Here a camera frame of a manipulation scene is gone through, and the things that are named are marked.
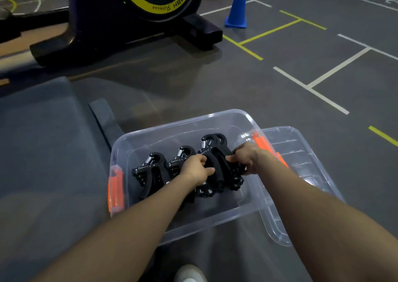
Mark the person's white shoe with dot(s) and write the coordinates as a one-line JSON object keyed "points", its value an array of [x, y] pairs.
{"points": [[190, 274]]}

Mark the person's left thumb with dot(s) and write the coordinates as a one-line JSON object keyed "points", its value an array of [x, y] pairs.
{"points": [[209, 171]]}

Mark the clear plastic storage bin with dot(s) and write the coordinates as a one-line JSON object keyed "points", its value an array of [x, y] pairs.
{"points": [[174, 132]]}

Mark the blue training cone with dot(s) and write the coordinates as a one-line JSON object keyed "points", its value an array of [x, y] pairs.
{"points": [[238, 8]]}

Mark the person's right thumb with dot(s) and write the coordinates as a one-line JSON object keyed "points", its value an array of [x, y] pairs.
{"points": [[232, 159]]}

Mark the person's right hand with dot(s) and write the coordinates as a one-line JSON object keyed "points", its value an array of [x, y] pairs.
{"points": [[250, 157]]}

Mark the person's right forearm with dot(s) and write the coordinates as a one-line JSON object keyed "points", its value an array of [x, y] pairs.
{"points": [[317, 222]]}

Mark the grey padded mat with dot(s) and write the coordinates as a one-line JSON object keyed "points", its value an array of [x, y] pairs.
{"points": [[46, 173]]}

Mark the person's left hand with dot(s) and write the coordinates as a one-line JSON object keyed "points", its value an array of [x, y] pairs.
{"points": [[193, 169]]}

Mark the black gym machine base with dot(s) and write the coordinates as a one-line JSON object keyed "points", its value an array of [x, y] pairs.
{"points": [[28, 23]]}

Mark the orange bin latch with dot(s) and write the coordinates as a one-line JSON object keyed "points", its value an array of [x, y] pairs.
{"points": [[264, 143], [115, 188]]}

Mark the clear plastic bin lid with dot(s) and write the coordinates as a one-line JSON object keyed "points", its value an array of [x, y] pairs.
{"points": [[307, 163]]}

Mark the black hand grip strengthener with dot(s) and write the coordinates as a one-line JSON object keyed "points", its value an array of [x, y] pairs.
{"points": [[214, 169], [182, 157], [231, 174], [152, 173]]}

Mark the person's left forearm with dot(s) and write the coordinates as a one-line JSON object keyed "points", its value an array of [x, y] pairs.
{"points": [[124, 229]]}

